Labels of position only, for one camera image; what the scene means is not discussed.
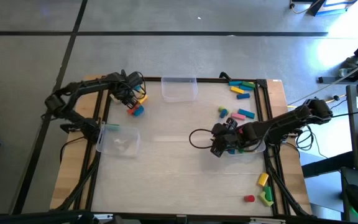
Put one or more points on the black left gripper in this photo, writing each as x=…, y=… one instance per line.
x=127, y=85

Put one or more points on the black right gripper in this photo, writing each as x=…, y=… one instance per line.
x=228, y=137

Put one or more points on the orange arch block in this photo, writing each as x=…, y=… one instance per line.
x=130, y=110

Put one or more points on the blue cylinder block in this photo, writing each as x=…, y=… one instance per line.
x=139, y=111

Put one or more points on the yellow half-round block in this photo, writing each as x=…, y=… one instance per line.
x=144, y=99

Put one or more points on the blue arch block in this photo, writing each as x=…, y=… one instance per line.
x=232, y=152

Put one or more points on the green rectangular block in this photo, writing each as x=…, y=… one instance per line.
x=240, y=151

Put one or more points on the teal cylinder block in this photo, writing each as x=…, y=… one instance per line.
x=223, y=114

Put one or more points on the pink rectangular block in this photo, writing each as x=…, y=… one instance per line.
x=238, y=116

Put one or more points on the light green cylinder block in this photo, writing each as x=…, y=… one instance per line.
x=221, y=108

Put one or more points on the blue rectangular block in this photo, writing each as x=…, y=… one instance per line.
x=247, y=114

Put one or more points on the red cylinder block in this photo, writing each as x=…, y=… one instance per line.
x=249, y=198

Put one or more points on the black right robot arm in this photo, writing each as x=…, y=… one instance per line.
x=291, y=119

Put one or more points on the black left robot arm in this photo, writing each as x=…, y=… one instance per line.
x=82, y=86

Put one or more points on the black clamp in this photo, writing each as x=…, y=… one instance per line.
x=123, y=72
x=224, y=75

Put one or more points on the clear plastic bin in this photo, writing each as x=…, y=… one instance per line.
x=120, y=151
x=179, y=93
x=259, y=150

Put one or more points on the blue long block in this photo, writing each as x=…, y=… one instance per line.
x=235, y=83
x=249, y=89
x=243, y=96

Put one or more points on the yellow long block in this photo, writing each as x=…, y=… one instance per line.
x=237, y=90

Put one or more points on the light green arch block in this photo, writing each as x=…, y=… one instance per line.
x=264, y=200

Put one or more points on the green long block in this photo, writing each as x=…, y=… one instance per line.
x=249, y=84

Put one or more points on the black floor beam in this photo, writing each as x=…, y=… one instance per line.
x=322, y=166

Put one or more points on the black desk leg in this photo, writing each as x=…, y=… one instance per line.
x=331, y=80

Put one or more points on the black crossbar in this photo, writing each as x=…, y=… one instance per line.
x=26, y=219

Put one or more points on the black stand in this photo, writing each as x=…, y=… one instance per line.
x=317, y=7

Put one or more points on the blue box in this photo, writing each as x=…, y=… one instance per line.
x=337, y=7

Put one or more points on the black aluminium table frame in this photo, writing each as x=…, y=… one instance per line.
x=154, y=79

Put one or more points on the black table-level camera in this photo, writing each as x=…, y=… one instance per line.
x=181, y=218

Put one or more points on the silver bracket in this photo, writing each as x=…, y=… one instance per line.
x=106, y=216
x=267, y=220

